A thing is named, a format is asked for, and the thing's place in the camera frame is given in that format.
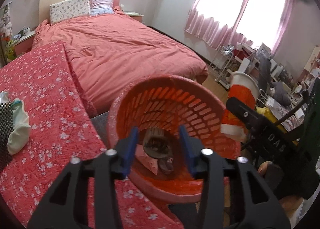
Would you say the white floral pillow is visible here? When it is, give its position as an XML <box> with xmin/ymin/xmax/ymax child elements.
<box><xmin>49</xmin><ymin>0</ymin><xmax>91</xmax><ymax>24</ymax></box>

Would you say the pink bedside table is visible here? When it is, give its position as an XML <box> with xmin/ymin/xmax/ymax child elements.
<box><xmin>14</xmin><ymin>30</ymin><xmax>35</xmax><ymax>57</ymax></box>

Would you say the white mug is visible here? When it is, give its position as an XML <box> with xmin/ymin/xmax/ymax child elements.
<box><xmin>23</xmin><ymin>27</ymin><xmax>30</xmax><ymax>36</ymax></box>

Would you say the red plastic laundry basket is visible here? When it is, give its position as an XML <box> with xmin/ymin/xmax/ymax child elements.
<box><xmin>107</xmin><ymin>75</ymin><xmax>240</xmax><ymax>204</ymax></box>

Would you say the white wire rack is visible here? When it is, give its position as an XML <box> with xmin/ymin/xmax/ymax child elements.
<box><xmin>208</xmin><ymin>45</ymin><xmax>235</xmax><ymax>90</ymax></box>

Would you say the pink window curtain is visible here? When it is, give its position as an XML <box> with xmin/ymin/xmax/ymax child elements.
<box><xmin>185</xmin><ymin>0</ymin><xmax>296</xmax><ymax>53</ymax></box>

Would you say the salmon pink duvet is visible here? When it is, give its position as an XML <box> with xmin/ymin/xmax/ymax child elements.
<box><xmin>32</xmin><ymin>11</ymin><xmax>208</xmax><ymax>114</ymax></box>

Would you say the red floral bedspread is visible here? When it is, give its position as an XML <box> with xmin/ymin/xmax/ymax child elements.
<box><xmin>1</xmin><ymin>42</ymin><xmax>105</xmax><ymax>225</ymax></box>

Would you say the plush toy stack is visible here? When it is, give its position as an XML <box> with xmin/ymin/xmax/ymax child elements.
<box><xmin>1</xmin><ymin>2</ymin><xmax>13</xmax><ymax>65</ymax></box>

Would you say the red white paper cup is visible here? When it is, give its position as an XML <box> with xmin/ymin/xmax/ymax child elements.
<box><xmin>220</xmin><ymin>71</ymin><xmax>259</xmax><ymax>142</ymax></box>

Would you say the far bedside table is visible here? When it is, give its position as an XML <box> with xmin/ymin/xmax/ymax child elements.
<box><xmin>124</xmin><ymin>11</ymin><xmax>144</xmax><ymax>23</ymax></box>

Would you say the pink striped pillow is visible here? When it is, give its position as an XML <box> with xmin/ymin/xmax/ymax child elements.
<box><xmin>89</xmin><ymin>0</ymin><xmax>114</xmax><ymax>16</ymax></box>

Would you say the cluttered desk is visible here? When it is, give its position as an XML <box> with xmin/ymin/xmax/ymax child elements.
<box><xmin>224</xmin><ymin>41</ymin><xmax>320</xmax><ymax>140</ymax></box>

